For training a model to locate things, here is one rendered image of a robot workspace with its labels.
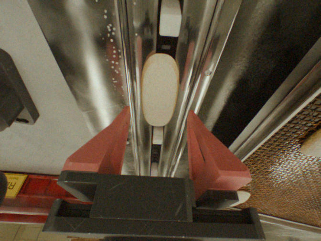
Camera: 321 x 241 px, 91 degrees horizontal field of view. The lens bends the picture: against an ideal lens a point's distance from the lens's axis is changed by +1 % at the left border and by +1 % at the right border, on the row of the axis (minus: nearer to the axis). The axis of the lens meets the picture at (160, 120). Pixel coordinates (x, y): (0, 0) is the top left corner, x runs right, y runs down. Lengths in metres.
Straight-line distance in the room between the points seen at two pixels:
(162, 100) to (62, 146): 0.28
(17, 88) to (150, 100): 0.17
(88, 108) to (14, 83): 0.10
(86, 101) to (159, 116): 0.08
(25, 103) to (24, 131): 0.11
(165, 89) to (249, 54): 0.10
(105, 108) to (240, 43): 0.15
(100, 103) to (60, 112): 0.12
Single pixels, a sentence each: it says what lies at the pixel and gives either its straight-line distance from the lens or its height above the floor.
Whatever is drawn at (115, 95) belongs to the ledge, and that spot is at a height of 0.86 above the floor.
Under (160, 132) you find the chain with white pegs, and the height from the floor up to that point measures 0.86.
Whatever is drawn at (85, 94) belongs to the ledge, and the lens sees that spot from 0.17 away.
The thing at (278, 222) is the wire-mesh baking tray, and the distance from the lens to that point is 0.49.
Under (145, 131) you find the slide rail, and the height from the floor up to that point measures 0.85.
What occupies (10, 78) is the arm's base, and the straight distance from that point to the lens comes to 0.25.
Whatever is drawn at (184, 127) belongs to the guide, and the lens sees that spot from 0.20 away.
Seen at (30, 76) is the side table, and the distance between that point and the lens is 0.26.
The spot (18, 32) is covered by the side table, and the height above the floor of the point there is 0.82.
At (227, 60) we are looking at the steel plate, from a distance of 0.19.
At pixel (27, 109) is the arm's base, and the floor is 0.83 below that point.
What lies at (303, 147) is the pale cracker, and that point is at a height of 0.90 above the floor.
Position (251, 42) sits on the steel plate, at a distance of 0.19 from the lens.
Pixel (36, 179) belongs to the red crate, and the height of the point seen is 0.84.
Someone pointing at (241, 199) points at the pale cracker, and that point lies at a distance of 0.35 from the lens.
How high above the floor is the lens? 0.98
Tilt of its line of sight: 38 degrees down
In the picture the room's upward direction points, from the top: 178 degrees counter-clockwise
